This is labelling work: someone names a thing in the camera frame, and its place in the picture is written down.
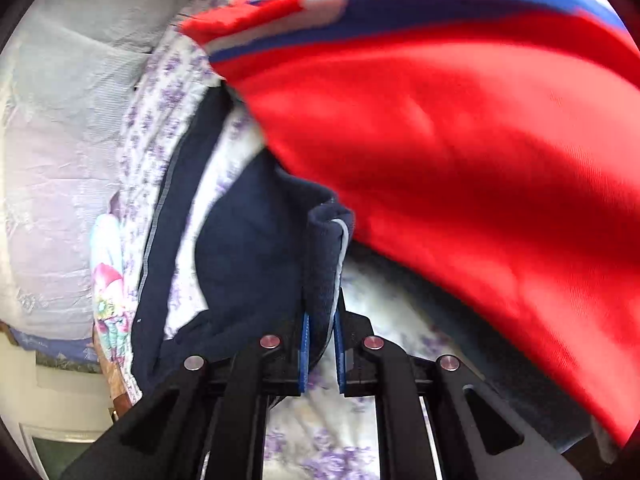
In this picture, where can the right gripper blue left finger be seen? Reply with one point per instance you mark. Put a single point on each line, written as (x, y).
(303, 354)

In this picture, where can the lavender lace bedding pile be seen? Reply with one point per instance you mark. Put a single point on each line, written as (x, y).
(68, 71)

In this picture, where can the red blue white garment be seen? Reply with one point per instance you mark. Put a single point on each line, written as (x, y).
(491, 146)

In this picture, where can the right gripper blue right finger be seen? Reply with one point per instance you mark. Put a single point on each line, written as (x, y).
(339, 344)

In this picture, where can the navy blue pants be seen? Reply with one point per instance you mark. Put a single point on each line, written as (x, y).
(271, 247)

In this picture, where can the teal pink floral blanket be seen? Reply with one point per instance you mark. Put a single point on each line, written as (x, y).
(109, 301)

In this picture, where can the purple floral bed sheet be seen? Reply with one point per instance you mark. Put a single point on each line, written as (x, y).
(320, 434)

